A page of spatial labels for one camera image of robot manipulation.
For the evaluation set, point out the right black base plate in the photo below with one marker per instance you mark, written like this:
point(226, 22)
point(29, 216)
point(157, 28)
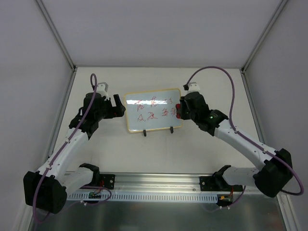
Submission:
point(211, 183)

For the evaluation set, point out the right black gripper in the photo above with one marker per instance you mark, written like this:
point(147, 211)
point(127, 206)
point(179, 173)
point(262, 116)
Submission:
point(183, 109)

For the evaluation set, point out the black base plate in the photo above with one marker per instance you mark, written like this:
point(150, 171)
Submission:
point(107, 181)
point(211, 183)

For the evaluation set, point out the red whiteboard eraser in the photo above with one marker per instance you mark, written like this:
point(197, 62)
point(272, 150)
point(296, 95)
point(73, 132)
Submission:
point(178, 111)

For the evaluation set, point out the left aluminium frame post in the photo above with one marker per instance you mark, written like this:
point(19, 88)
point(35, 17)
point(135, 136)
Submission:
point(49, 21)

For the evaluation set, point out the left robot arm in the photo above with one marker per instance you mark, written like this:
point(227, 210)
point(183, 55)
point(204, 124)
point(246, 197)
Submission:
point(49, 187)

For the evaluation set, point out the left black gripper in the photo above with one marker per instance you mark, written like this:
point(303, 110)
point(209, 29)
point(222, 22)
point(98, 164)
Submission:
point(113, 109)

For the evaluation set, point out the white slotted cable duct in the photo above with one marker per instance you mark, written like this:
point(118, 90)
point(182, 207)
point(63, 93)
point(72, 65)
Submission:
point(144, 197)

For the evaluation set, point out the right aluminium frame post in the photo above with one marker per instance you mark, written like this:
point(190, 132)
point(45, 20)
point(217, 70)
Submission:
point(265, 32)

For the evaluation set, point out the aluminium frame post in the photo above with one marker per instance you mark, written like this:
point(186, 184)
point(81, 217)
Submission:
point(49, 21)
point(265, 32)

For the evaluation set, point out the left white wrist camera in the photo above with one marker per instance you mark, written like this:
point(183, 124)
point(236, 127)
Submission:
point(102, 88)

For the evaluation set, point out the yellow framed whiteboard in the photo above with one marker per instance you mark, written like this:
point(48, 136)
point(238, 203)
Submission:
point(152, 110)

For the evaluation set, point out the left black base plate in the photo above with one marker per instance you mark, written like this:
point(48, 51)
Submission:
point(107, 181)

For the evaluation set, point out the aluminium mounting rail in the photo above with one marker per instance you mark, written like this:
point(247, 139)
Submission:
point(157, 182)

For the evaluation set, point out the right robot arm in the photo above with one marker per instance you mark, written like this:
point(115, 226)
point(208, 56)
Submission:
point(271, 168)

